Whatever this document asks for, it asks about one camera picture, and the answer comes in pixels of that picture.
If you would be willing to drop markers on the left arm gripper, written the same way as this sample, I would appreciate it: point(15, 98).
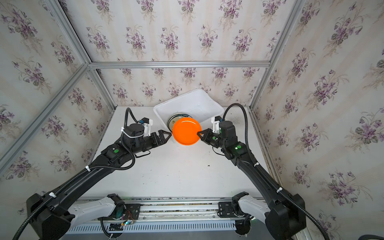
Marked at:
point(155, 139)

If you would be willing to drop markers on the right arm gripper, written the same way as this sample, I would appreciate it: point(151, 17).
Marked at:
point(210, 139)

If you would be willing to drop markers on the orange plate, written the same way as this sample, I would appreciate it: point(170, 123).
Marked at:
point(185, 131)

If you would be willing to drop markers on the beige plate with calligraphy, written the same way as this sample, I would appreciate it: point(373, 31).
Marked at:
point(174, 118)

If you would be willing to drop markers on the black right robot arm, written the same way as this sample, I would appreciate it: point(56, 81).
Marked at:
point(284, 214)

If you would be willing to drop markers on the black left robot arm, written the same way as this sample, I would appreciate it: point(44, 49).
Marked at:
point(51, 215)

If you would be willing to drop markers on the white plastic bin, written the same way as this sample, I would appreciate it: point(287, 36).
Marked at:
point(196, 103)

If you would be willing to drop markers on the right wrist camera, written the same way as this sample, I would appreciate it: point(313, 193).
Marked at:
point(216, 124)

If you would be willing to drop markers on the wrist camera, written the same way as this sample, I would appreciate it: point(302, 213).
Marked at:
point(147, 124)
point(216, 124)

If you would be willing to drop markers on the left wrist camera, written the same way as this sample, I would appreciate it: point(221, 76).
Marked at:
point(147, 124)

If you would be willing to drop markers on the aluminium rail base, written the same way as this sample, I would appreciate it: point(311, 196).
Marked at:
point(165, 215)

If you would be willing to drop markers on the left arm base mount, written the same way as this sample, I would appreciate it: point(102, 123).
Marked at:
point(121, 211)

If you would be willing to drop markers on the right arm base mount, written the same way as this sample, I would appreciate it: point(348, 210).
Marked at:
point(232, 209)

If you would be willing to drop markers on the aluminium frame post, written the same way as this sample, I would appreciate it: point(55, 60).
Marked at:
point(102, 89)

